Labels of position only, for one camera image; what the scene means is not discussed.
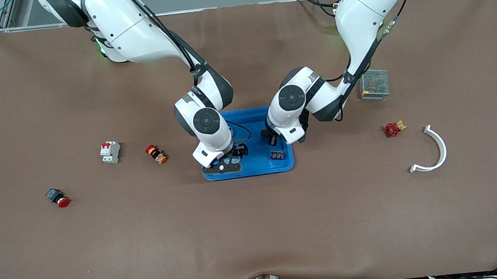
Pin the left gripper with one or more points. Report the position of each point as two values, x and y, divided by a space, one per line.
270 137

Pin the blue plastic tray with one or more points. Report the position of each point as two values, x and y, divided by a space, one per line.
259 163

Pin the white red circuit breaker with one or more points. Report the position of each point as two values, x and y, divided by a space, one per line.
110 152

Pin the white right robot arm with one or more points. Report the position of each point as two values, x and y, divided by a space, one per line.
131 28

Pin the metal mesh power supply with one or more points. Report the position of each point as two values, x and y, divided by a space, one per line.
376 84

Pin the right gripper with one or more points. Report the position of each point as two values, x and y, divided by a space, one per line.
239 150

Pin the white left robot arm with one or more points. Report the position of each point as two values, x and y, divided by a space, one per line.
363 8

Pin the orange red emergency button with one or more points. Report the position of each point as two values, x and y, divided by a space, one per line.
156 154

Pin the red pushbutton with grey body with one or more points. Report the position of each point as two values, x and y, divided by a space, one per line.
58 197

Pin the white curved plastic piece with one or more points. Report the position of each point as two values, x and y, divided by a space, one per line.
443 149

